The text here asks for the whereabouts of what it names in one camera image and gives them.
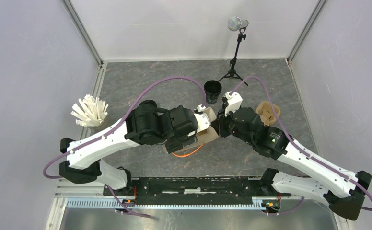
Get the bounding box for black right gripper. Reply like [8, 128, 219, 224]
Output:
[211, 105, 254, 146]

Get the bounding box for paper takeout bag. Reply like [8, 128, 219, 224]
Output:
[164, 109, 219, 154]

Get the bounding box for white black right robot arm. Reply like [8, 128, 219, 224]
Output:
[213, 107, 372, 221]

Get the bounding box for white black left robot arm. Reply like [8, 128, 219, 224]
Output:
[59, 100, 199, 195]

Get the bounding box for stack of black cups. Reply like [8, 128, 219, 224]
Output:
[204, 80, 222, 104]

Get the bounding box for white straws in cup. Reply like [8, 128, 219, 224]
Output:
[70, 94, 109, 127]

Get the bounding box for microphone on black tripod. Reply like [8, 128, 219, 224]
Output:
[218, 16, 249, 82]

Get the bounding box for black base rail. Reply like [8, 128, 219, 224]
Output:
[56, 175, 334, 213]

